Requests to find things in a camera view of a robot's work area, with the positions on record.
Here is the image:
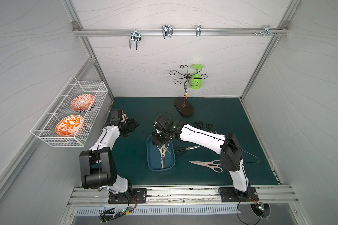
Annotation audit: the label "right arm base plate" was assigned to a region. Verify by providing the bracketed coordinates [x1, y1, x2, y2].
[218, 186, 259, 202]

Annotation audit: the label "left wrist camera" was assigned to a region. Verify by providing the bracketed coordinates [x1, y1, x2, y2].
[109, 109, 125, 126]

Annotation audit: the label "blue storage box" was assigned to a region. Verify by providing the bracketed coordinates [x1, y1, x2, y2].
[146, 135, 176, 172]

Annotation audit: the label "copper hook stand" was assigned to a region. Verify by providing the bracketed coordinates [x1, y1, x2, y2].
[169, 65, 208, 116]

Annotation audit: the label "green cup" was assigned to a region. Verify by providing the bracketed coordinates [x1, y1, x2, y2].
[190, 64, 203, 90]

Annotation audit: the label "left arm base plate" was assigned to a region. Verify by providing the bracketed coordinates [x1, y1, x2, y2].
[108, 188, 147, 204]

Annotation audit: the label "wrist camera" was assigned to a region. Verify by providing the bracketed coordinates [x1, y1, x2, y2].
[109, 109, 125, 126]
[153, 115, 170, 133]

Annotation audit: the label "pink handled scissors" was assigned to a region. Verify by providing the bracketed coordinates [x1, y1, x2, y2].
[189, 160, 223, 173]

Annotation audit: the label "black scissors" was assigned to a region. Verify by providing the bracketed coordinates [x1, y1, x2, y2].
[194, 121, 204, 129]
[206, 123, 214, 133]
[175, 146, 200, 156]

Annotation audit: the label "white vented cable duct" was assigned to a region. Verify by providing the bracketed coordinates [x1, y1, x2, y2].
[75, 204, 241, 217]

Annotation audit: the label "orange patterned bowl rear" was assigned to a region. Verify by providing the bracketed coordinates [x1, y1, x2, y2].
[69, 94, 95, 112]

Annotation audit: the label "cream handled scissors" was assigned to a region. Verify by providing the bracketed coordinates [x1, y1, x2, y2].
[157, 143, 172, 169]

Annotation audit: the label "white wire basket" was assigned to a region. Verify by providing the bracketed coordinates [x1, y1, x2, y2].
[31, 76, 108, 147]

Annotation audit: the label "orange patterned bowl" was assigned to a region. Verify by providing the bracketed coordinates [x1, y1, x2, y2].
[69, 94, 95, 112]
[55, 115, 84, 137]

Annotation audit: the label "round fan with led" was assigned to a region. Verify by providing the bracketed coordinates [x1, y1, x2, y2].
[250, 203, 271, 218]

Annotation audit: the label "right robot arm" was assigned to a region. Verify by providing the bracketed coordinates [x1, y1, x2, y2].
[152, 121, 250, 193]

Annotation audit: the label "aluminium top rail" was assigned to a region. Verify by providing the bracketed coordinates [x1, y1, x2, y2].
[73, 27, 290, 37]

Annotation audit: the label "double wire hook left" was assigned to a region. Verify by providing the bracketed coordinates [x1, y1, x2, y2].
[129, 30, 141, 50]

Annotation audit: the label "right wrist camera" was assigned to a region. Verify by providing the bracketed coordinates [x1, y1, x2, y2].
[153, 115, 170, 133]

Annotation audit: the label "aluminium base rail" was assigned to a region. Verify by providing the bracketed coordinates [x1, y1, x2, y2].
[67, 185, 299, 207]

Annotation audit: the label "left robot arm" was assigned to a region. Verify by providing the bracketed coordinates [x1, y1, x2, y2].
[79, 118, 139, 194]

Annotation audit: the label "orange patterned bowl front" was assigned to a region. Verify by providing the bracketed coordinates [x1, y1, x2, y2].
[55, 115, 84, 137]

